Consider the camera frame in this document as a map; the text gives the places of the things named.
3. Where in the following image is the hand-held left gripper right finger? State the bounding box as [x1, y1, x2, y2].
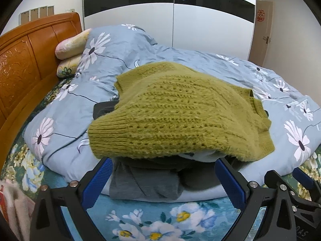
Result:
[215, 157, 295, 241]

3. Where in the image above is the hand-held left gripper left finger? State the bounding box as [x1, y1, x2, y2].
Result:
[30, 157, 114, 241]

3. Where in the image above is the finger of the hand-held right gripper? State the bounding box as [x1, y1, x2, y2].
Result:
[264, 170, 289, 189]
[292, 168, 321, 207]

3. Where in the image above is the green knitted sweater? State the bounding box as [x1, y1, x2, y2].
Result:
[88, 61, 275, 161]

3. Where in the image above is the dark grey garment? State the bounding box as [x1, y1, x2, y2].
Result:
[179, 156, 242, 192]

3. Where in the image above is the black and white garment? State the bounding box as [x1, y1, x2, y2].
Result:
[179, 152, 221, 163]

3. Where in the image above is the teal floral bed sheet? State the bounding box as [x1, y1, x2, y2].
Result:
[0, 78, 321, 241]

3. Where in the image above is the folded beige cloth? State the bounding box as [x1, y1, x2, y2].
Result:
[0, 179, 34, 241]

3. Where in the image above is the red patterned cloth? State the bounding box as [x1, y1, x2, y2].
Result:
[0, 184, 9, 215]

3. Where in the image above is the floral pillow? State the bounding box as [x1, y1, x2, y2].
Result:
[56, 55, 83, 78]

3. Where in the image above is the blue floral duvet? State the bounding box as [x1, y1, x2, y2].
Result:
[25, 24, 320, 203]

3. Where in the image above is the beige door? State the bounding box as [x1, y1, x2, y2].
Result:
[248, 0, 274, 67]

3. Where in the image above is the wooden headboard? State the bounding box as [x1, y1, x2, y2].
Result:
[0, 12, 83, 161]

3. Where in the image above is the pale yellow pillow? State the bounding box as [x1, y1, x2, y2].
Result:
[55, 28, 92, 60]

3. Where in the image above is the white and black wardrobe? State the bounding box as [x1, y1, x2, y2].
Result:
[82, 0, 257, 62]

